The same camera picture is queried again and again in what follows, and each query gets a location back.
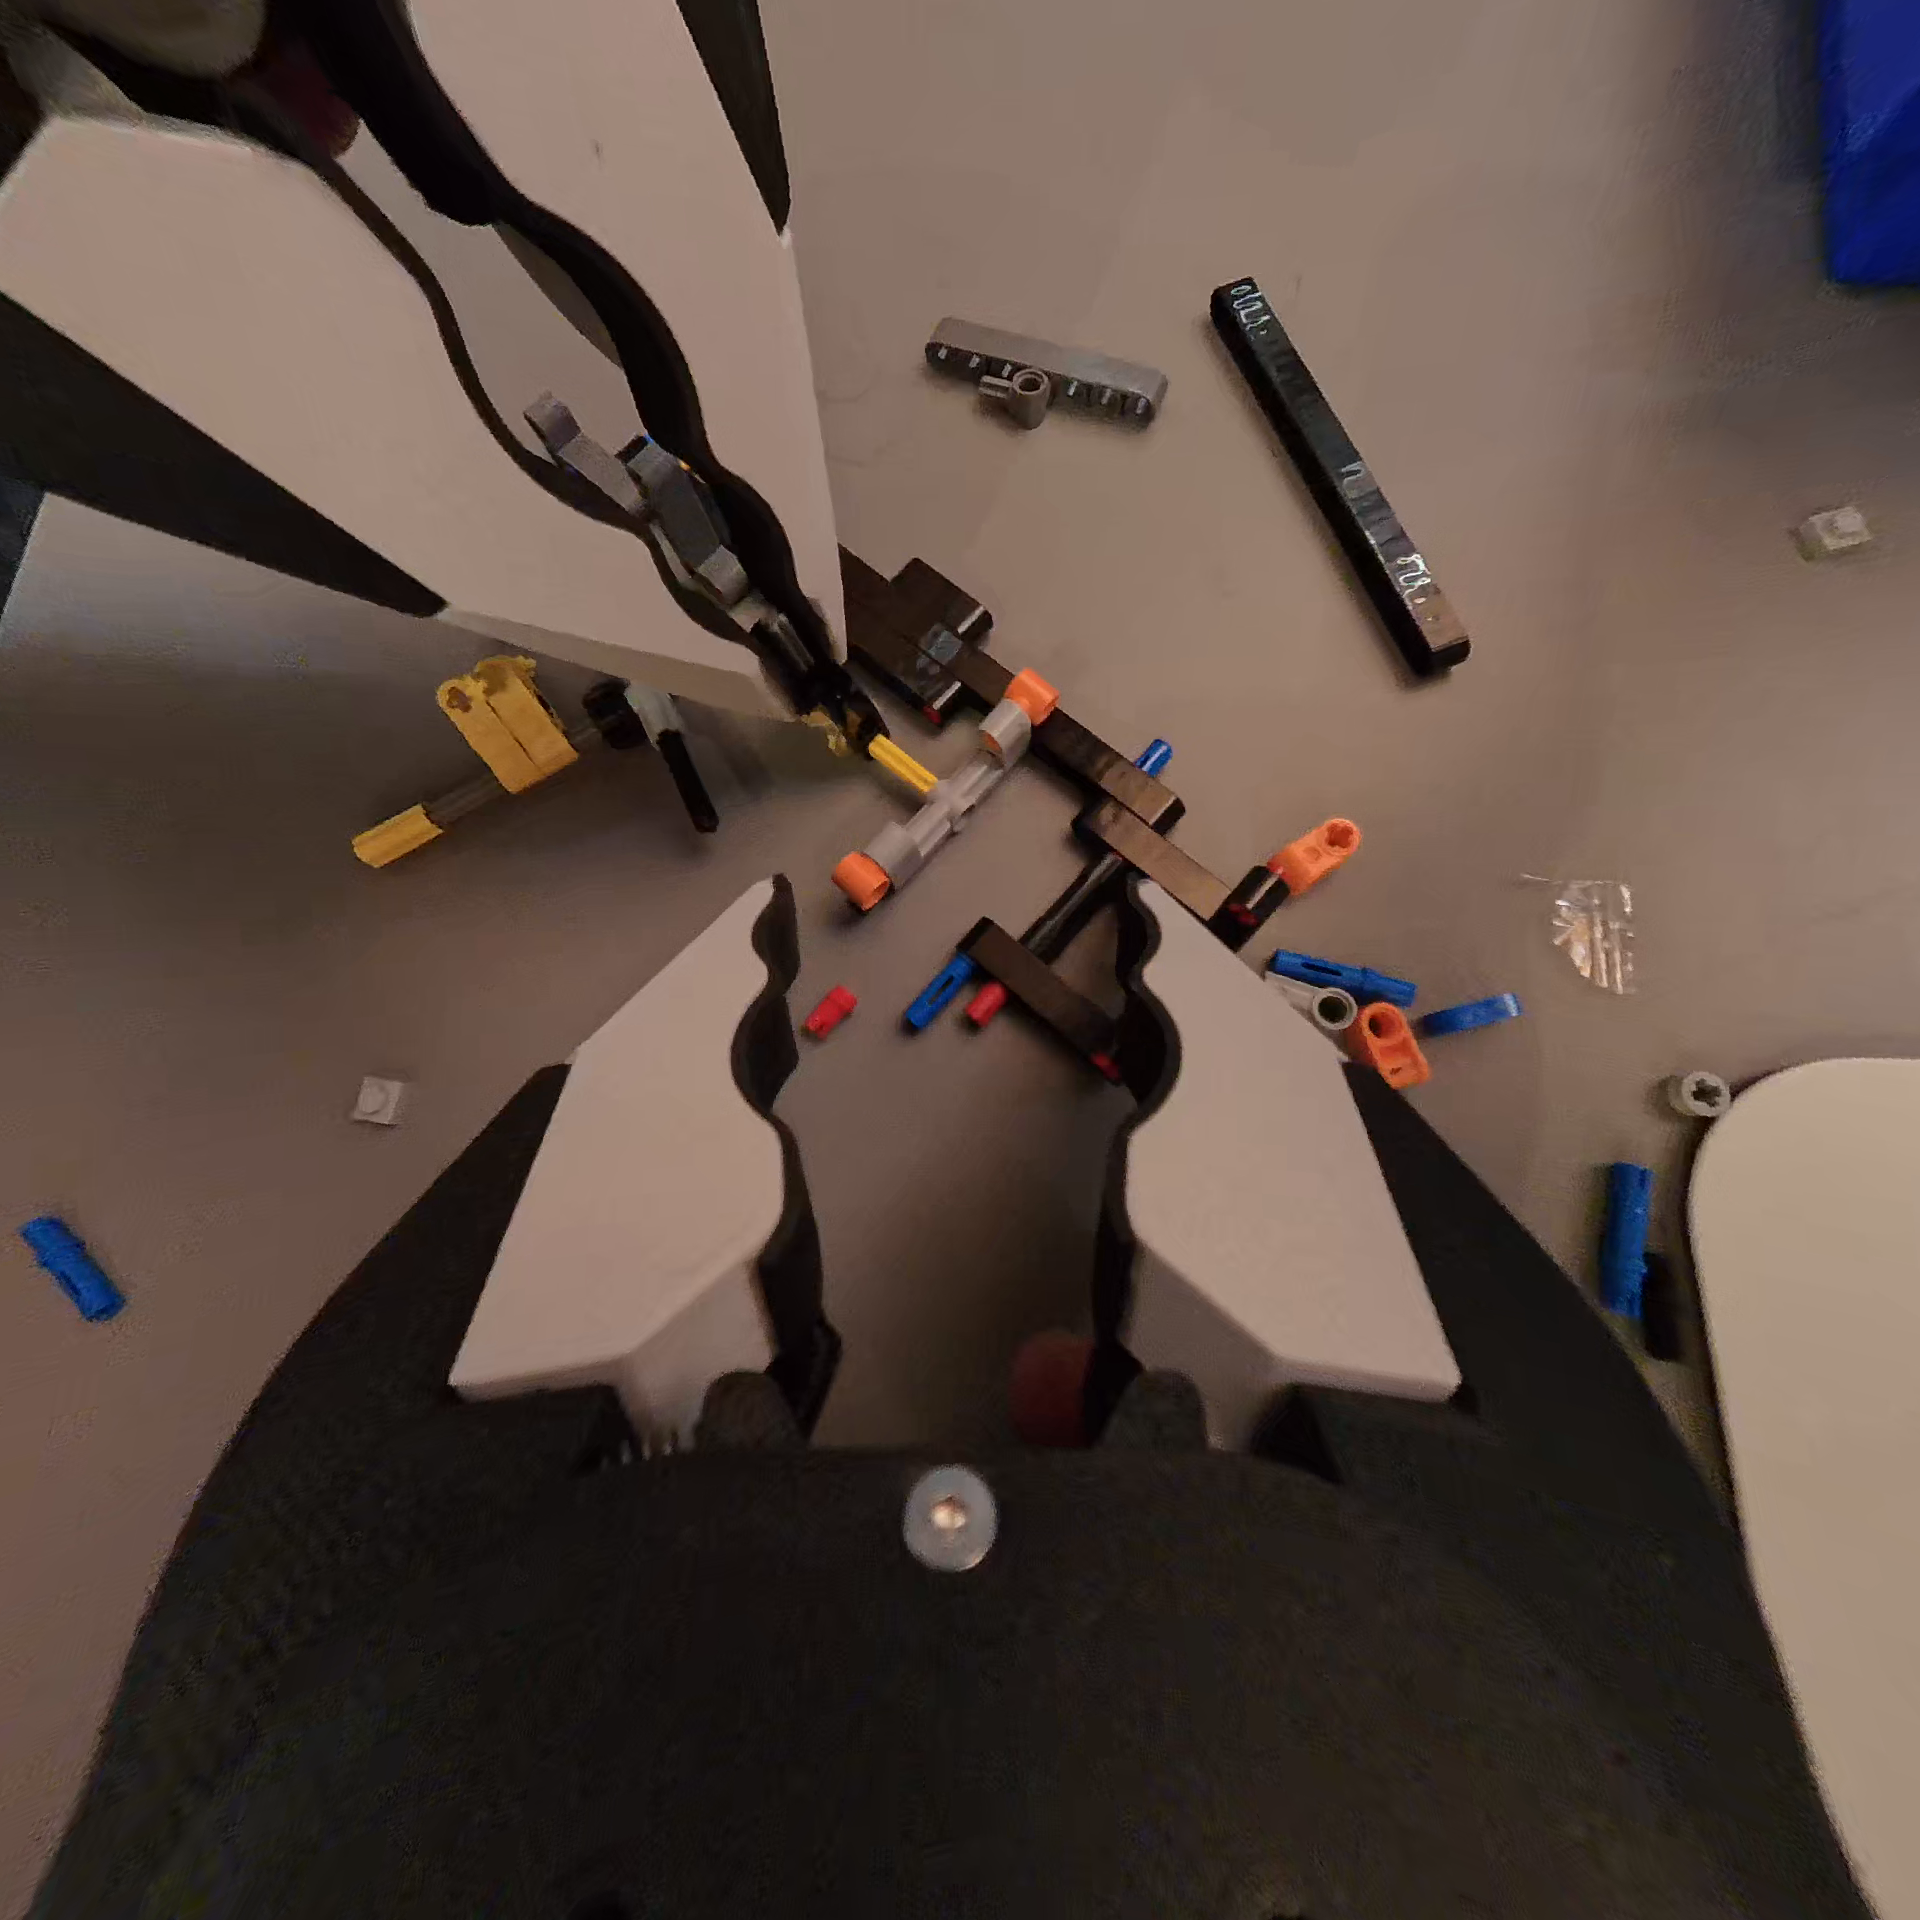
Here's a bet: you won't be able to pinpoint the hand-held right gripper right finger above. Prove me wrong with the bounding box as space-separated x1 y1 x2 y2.
1102 883 1460 1448

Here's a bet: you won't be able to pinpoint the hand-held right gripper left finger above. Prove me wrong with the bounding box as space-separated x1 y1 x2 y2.
451 877 827 1443

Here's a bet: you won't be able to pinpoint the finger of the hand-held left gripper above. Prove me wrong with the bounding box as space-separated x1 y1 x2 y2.
406 0 848 676
0 118 801 722

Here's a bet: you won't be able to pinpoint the yellow axle gear lego assembly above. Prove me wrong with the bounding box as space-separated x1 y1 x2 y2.
521 390 940 797

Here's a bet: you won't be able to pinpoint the yellow connector axle lego assembly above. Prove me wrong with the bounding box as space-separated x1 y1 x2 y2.
353 655 722 874

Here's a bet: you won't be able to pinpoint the black lego chassis assembly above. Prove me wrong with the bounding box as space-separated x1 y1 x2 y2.
832 546 1291 1082

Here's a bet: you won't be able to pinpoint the orange lego connector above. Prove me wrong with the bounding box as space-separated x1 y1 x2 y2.
1272 815 1366 899
1343 1000 1431 1088

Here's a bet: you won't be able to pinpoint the grey lego beam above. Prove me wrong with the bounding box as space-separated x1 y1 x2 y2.
926 316 1169 431

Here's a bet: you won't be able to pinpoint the scattered blue lego pins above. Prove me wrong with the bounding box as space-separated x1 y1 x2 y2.
18 959 1659 1326

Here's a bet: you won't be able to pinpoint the long black lego beam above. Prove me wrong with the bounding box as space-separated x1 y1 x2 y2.
1209 277 1472 676

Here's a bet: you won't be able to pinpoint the clear plastic scrap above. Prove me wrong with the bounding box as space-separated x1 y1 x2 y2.
1522 870 1642 995

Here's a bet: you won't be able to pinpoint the white book stand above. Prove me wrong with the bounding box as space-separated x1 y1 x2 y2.
1687 1055 1920 1920

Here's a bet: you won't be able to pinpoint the blue plastic bin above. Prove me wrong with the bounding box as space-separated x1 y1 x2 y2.
1816 0 1920 287

